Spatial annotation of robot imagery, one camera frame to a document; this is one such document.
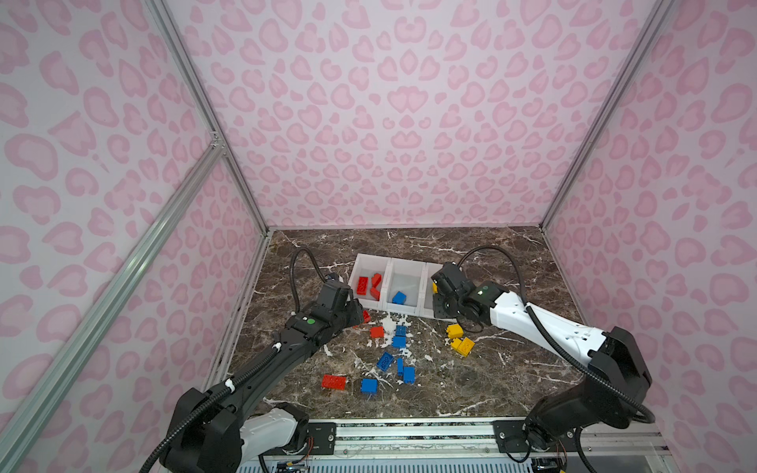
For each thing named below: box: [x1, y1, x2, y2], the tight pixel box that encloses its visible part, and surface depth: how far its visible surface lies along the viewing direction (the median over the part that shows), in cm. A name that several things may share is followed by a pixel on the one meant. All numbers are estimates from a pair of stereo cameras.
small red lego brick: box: [370, 326, 386, 338], surface depth 95 cm
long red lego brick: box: [355, 275, 370, 296], surface depth 103 cm
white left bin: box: [347, 253, 392, 309], surface depth 103 cm
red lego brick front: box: [321, 374, 346, 391], surface depth 83 cm
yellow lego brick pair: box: [451, 337, 476, 358], surface depth 90 cm
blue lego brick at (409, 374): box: [403, 366, 417, 385], surface depth 85 cm
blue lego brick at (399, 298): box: [391, 290, 408, 305], surface depth 100 cm
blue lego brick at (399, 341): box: [391, 335, 408, 349], surface depth 92 cm
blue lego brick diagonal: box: [376, 350, 395, 372], surface depth 87 cm
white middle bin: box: [381, 258, 427, 315], surface depth 101 cm
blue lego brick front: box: [359, 378, 380, 395], surface depth 82 cm
